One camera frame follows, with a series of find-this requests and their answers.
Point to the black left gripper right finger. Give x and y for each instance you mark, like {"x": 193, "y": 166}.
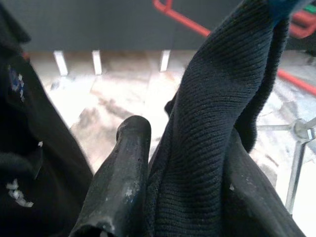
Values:
{"x": 256, "y": 197}

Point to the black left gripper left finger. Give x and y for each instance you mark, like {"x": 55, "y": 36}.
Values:
{"x": 118, "y": 185}

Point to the black t-shirt grey logo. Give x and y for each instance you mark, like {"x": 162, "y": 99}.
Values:
{"x": 209, "y": 123}

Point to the red plastic hanger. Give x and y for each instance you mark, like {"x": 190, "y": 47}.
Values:
{"x": 185, "y": 18}

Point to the green plastic hanger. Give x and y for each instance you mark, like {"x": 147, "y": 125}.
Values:
{"x": 310, "y": 9}

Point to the silver metal clothes rack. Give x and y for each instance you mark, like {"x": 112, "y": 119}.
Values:
{"x": 298, "y": 148}

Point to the black low TV console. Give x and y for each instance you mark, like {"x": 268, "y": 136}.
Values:
{"x": 98, "y": 24}

